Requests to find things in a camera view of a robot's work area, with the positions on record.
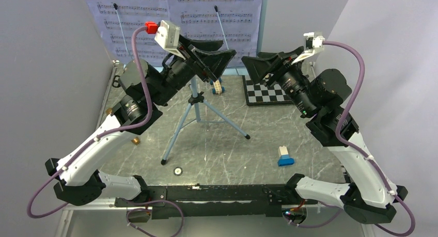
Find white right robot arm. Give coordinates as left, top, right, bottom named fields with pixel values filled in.
left=242, top=47, right=408, bottom=224

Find light blue music stand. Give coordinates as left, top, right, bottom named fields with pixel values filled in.
left=113, top=0, right=269, bottom=166

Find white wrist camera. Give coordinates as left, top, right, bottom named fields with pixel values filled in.
left=291, top=31, right=325, bottom=65
left=145, top=20, right=183, bottom=58

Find sheet music page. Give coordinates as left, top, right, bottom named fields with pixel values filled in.
left=167, top=0, right=263, bottom=67

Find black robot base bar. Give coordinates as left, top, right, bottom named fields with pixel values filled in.
left=114, top=183, right=319, bottom=219

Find sheet music pages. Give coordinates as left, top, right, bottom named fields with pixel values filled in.
left=85, top=0, right=169, bottom=63

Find black microphone stand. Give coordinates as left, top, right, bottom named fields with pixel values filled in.
left=111, top=75, right=121, bottom=88

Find blue white toy brick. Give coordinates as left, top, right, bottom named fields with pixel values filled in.
left=277, top=146, right=295, bottom=167

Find black white chessboard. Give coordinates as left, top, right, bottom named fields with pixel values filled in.
left=241, top=74, right=293, bottom=106

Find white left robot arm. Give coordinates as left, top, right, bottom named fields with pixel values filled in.
left=45, top=36, right=236, bottom=206

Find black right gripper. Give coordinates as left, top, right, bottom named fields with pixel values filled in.
left=242, top=46, right=318, bottom=116

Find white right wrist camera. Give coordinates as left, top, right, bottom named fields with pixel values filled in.
left=291, top=31, right=325, bottom=65

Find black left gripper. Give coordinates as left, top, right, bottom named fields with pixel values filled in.
left=151, top=34, right=237, bottom=107

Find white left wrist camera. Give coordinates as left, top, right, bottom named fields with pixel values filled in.
left=145, top=20, right=183, bottom=58

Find gold microphone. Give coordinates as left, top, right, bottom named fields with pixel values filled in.
left=105, top=108, right=140, bottom=145

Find small round table insert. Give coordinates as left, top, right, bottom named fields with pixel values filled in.
left=174, top=167, right=183, bottom=176

